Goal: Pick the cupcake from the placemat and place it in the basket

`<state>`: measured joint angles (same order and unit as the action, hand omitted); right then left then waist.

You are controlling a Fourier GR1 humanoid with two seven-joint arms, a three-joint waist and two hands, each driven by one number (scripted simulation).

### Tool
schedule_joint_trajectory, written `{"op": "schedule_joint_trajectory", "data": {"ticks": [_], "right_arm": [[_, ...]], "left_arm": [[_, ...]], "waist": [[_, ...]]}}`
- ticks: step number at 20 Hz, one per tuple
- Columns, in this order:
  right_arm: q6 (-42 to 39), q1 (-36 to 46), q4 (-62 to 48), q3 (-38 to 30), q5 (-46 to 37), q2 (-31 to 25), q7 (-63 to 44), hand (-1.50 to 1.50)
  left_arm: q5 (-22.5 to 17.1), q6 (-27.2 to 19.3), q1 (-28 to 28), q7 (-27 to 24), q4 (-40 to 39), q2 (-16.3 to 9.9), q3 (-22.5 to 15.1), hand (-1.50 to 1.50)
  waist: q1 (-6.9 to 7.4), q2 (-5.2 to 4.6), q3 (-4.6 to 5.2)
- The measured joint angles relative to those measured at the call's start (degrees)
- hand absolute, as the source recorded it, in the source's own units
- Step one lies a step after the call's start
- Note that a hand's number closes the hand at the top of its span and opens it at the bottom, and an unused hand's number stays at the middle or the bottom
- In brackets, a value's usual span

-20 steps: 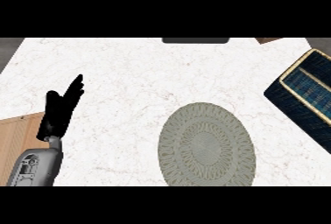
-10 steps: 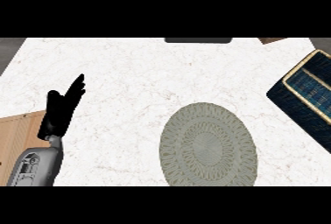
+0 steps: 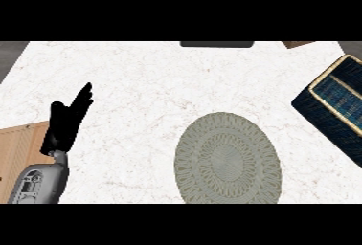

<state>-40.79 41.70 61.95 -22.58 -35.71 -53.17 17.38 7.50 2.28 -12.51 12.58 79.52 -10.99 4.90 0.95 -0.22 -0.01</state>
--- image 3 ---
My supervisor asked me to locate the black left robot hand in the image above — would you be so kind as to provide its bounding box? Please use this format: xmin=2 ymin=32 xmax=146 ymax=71
xmin=40 ymin=81 xmax=95 ymax=157

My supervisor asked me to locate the round grey woven placemat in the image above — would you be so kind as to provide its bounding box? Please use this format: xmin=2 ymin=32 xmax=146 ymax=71
xmin=173 ymin=111 xmax=282 ymax=205

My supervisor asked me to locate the dark blue gold-rimmed basket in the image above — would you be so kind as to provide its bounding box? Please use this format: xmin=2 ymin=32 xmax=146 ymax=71
xmin=290 ymin=54 xmax=362 ymax=169

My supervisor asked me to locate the dark grey flat appliance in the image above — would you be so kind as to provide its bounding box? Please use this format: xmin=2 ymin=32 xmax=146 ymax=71
xmin=179 ymin=40 xmax=256 ymax=49

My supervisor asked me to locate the brown wooden block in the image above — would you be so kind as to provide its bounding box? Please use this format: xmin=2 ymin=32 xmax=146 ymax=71
xmin=279 ymin=40 xmax=316 ymax=50

